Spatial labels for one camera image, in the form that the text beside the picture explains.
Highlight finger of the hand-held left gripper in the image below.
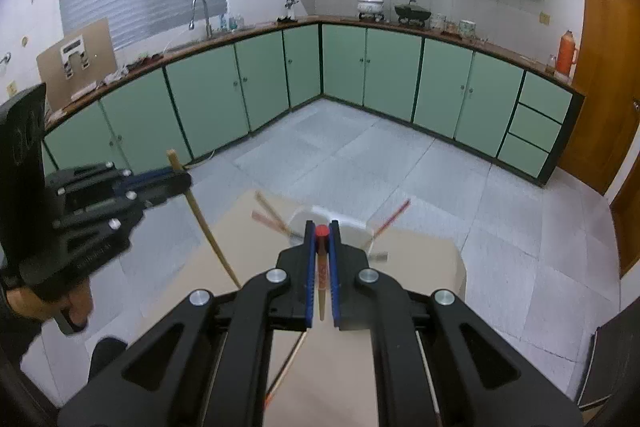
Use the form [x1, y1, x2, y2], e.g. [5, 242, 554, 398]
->
[52, 185, 193, 254]
[45, 161, 193, 201]

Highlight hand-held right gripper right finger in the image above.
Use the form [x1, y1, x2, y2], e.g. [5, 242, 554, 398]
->
[327, 219, 583, 427]

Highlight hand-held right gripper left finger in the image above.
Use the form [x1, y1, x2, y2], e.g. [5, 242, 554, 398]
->
[57, 219, 318, 427]

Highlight red-tipped wooden chopstick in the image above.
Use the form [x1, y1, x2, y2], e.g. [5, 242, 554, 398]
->
[374, 199, 412, 238]
[264, 333, 307, 408]
[254, 192, 292, 234]
[314, 226, 332, 322]
[251, 211, 290, 233]

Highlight white utensil holder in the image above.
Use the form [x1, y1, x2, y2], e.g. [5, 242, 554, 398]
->
[290, 205, 376, 260]

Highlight plain wooden chopstick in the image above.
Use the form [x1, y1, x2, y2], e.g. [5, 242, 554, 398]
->
[166, 149, 241, 287]

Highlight person's left forearm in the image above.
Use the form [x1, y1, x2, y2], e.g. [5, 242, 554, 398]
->
[0, 287, 43, 370]

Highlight person's left hand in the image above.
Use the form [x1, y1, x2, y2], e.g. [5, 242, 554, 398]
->
[5, 279, 96, 335]

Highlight beige tablecloth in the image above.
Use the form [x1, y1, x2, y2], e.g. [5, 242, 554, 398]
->
[167, 191, 468, 427]

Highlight cardboard panel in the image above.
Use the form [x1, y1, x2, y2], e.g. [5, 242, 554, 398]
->
[36, 18, 118, 110]

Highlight person's dark trouser leg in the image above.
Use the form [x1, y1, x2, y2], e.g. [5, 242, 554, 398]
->
[89, 338, 130, 383]

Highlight metal faucet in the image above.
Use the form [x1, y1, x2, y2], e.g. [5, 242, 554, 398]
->
[189, 0, 213, 40]

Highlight green kitchen base cabinets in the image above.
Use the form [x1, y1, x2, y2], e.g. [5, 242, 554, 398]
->
[40, 14, 586, 188]

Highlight gas stove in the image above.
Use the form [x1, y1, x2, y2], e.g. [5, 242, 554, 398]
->
[357, 14, 431, 28]

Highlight black wok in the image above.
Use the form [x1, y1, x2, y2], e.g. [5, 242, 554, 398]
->
[394, 0, 432, 26]

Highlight dark cabinet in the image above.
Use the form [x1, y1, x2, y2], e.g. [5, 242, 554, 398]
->
[575, 307, 640, 413]

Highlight wooden door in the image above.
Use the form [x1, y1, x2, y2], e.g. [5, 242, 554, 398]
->
[556, 0, 640, 195]
[610, 187, 640, 280]

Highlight orange thermos flask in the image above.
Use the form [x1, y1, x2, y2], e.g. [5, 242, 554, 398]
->
[555, 29, 580, 75]

